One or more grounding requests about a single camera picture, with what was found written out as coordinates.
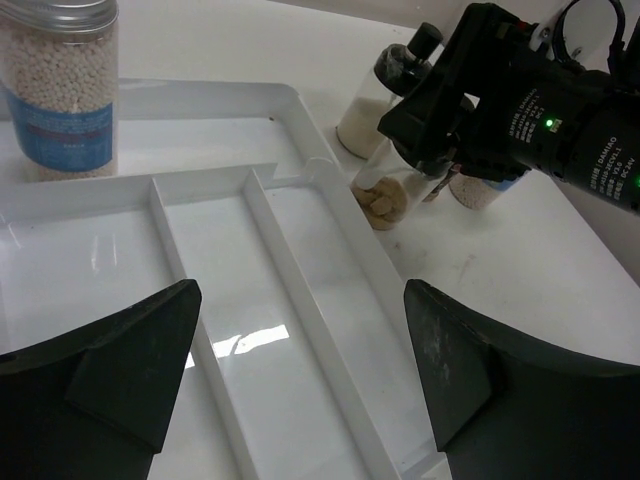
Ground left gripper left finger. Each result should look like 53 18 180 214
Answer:
1 279 201 479

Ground white divided organizer tray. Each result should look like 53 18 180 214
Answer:
1 80 447 479

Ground silver lid bead jar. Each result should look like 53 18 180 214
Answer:
449 174 518 210
1 1 119 181

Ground black cap brown chunk bottle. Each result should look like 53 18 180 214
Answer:
350 140 439 231

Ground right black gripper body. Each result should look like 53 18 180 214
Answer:
378 3 534 180

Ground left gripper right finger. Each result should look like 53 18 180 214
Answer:
404 279 639 479

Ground black cap white powder bottle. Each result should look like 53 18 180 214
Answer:
336 22 443 159

